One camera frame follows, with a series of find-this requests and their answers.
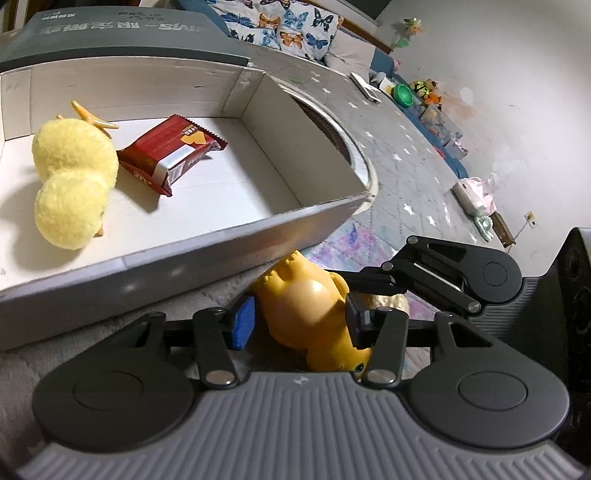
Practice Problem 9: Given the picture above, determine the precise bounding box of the grey pillow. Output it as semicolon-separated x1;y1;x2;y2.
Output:
323;32;375;70

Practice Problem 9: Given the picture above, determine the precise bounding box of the red snack packet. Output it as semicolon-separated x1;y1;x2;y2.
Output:
116;114;228;198

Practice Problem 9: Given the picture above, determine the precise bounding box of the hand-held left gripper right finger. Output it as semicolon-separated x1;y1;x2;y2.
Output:
345;294;492;387

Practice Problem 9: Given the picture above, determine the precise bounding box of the small clear container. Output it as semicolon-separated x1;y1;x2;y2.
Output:
445;136;469;160

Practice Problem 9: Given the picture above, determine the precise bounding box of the butterfly print pillow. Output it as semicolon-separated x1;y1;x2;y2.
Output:
203;0;345;61

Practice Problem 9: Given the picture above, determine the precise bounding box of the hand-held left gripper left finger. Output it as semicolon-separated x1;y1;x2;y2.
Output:
122;295;257;387

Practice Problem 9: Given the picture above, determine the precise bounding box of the paper flower decoration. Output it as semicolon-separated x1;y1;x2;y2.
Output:
394;17;423;51

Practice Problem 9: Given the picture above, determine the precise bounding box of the yellow rubber duck toy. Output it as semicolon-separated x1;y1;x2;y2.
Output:
252;249;375;381

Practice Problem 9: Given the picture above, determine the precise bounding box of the small wooden stool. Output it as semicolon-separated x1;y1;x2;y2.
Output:
489;212;517;248

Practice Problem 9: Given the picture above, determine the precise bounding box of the yellow plush chick toy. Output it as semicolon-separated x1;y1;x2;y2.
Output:
31;100;121;251

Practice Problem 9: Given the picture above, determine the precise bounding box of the blue sofa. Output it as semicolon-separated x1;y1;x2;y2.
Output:
178;0;469;178

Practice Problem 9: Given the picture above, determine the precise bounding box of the grey star-patterned desktop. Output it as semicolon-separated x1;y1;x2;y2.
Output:
0;46;513;416

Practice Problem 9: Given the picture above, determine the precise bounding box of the pink white tissue pack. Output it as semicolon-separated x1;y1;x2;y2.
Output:
452;175;498;216

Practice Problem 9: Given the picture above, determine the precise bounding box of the clear printed storage box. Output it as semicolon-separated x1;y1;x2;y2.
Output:
418;104;455;139

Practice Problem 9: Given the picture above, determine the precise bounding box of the grey cardboard box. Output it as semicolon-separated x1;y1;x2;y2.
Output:
0;9;377;352

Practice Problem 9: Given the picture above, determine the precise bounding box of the tan ridged object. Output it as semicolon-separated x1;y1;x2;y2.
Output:
365;293;411;319

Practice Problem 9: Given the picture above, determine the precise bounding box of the mint green jointed toy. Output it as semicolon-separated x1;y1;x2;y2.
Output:
473;215;496;241

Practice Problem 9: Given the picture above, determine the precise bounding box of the white flat device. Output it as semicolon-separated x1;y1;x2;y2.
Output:
349;72;382;103

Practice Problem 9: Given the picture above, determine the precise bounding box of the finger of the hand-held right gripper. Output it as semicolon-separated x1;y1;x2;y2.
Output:
348;234;483;317

